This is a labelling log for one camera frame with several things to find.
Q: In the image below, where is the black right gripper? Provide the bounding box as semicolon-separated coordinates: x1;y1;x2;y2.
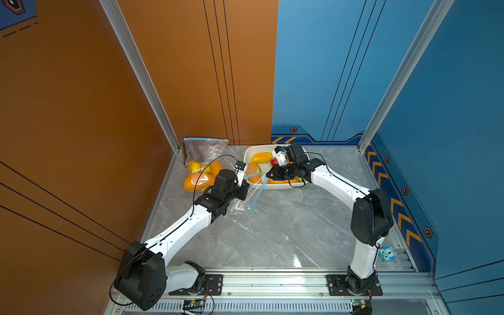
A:
264;163;298;181

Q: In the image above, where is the large orange mango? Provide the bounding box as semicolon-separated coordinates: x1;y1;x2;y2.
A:
183;173;215;191

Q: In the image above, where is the clear zip-top bag blue zipper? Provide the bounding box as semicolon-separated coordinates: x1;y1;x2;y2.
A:
182;137;229;175

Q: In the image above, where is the yellow orange mango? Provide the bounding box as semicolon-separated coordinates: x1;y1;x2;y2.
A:
251;152;273;164
186;161;202;173

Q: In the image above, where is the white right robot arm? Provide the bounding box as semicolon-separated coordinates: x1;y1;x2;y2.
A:
266;144;394;296

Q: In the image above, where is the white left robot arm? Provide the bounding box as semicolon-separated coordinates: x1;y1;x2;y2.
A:
111;169;249;311

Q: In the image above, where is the spare clear zip-top bag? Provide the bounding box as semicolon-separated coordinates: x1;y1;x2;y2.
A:
230;162;268;213

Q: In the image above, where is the yellow orange mango in bowl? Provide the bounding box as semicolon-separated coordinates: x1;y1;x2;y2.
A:
251;152;273;164

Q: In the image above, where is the white fruit bowl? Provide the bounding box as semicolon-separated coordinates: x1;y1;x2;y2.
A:
243;144;314;190

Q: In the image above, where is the green circuit board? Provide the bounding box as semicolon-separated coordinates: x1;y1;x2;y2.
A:
182;299;206;312

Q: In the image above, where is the small blue owl toy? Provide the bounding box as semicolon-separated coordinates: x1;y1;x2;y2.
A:
378;246;396;262

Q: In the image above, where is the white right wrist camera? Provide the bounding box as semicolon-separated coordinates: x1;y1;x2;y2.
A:
272;146;288;166

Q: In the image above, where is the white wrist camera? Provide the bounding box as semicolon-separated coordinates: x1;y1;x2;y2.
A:
272;146;288;166
234;161;248;186

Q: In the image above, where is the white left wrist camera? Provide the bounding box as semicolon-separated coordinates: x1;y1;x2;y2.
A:
234;161;248;186

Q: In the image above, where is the aluminium front rail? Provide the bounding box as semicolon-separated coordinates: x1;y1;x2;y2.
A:
104;267;450;315

